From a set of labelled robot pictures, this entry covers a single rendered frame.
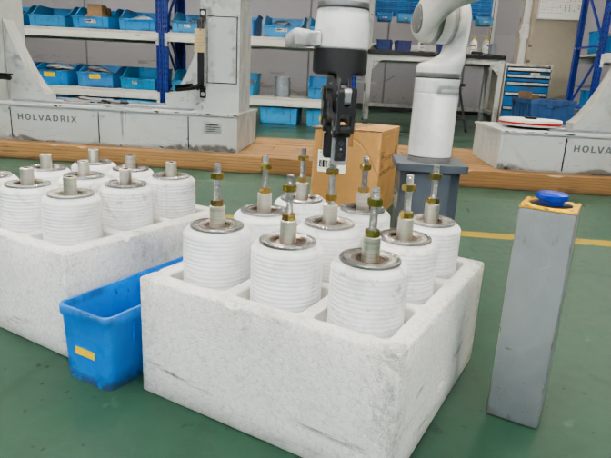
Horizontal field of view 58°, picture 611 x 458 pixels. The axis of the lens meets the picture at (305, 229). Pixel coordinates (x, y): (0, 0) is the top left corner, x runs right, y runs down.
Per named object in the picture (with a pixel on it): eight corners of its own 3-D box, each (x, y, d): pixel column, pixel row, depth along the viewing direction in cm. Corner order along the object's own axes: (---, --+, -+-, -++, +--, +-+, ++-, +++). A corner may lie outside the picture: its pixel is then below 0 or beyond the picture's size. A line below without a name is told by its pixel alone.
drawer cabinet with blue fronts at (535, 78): (484, 126, 633) (493, 64, 614) (525, 129, 630) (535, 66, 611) (497, 131, 576) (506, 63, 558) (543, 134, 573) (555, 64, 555)
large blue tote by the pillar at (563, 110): (505, 136, 526) (510, 96, 516) (547, 138, 526) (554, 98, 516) (525, 142, 477) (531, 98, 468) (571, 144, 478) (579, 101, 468)
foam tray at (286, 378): (283, 304, 115) (286, 222, 110) (471, 358, 96) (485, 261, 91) (142, 389, 82) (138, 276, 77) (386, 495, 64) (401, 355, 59)
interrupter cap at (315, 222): (335, 217, 88) (335, 213, 87) (365, 229, 81) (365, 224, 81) (295, 222, 83) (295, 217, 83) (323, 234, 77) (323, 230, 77)
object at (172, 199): (172, 250, 123) (171, 171, 119) (205, 259, 119) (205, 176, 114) (139, 261, 115) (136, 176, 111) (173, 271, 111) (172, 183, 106)
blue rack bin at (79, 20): (94, 32, 564) (92, 9, 558) (130, 33, 562) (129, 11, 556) (70, 27, 516) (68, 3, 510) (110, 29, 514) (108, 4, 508)
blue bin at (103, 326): (190, 310, 110) (189, 253, 107) (235, 323, 105) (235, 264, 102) (59, 374, 85) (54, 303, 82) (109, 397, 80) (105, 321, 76)
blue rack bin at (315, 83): (309, 96, 567) (310, 75, 561) (346, 98, 564) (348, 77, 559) (305, 98, 518) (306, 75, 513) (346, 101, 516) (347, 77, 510)
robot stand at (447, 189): (381, 275, 135) (392, 153, 127) (441, 280, 134) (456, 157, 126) (384, 298, 121) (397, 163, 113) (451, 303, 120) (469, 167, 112)
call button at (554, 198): (536, 203, 76) (538, 188, 75) (567, 207, 74) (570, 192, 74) (532, 207, 73) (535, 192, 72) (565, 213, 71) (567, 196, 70)
